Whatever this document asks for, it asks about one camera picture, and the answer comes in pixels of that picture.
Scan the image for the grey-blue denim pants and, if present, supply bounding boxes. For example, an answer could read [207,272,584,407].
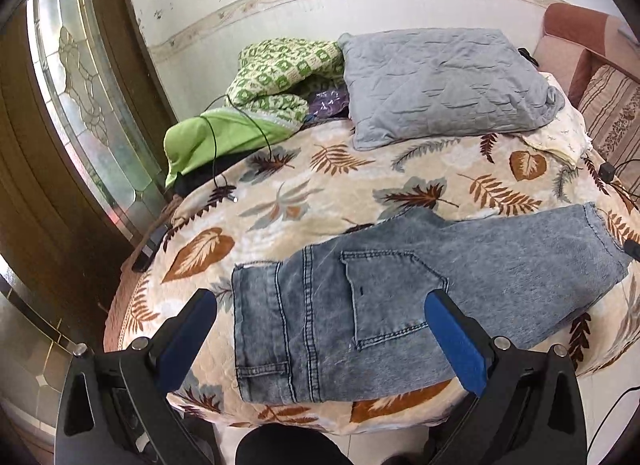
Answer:
[231,204,630,405]

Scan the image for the black power adapter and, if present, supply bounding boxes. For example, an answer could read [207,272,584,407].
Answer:
[598,162,616,185]

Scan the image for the brown door with glass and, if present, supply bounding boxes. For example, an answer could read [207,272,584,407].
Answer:
[1,0,175,346]

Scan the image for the leaf-patterned bed cover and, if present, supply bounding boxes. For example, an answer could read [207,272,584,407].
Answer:
[104,121,639,435]

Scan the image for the cream white pillow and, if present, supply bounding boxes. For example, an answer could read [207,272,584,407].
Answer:
[516,72,592,168]

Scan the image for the striped brown cushion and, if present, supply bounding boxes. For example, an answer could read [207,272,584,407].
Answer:
[578,64,639,196]

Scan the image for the green patterned blanket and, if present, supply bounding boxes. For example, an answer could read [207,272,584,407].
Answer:
[164,38,344,187]

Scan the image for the grey quilted pillow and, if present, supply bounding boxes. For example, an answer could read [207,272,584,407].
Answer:
[337,28,565,151]

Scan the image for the small black object on ledge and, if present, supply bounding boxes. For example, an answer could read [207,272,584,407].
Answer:
[518,47,539,68]

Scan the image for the purple patterned cloth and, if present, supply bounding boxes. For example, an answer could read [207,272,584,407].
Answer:
[306,85,349,121]

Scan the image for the black charging cable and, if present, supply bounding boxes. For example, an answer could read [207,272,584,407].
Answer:
[198,94,274,202]

